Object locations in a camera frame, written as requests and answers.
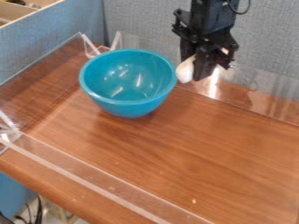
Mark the white brown toy mushroom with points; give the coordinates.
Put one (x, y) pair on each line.
(184, 70)

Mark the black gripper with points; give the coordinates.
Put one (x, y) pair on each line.
(206, 39)

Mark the blue plastic bowl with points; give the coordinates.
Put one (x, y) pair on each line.
(128, 81)

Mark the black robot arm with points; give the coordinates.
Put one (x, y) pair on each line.
(215, 4)

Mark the wooden shelf box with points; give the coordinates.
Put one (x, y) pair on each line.
(14, 10)

